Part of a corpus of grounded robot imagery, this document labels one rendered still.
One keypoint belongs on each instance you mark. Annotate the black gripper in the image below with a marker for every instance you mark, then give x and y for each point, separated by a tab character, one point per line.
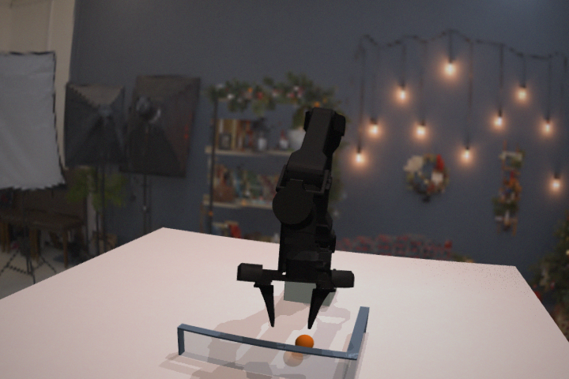
262	278

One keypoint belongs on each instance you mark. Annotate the orange ball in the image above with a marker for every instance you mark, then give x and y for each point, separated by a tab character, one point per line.
304	341

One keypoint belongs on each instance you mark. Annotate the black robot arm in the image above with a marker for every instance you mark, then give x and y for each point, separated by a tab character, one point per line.
303	189

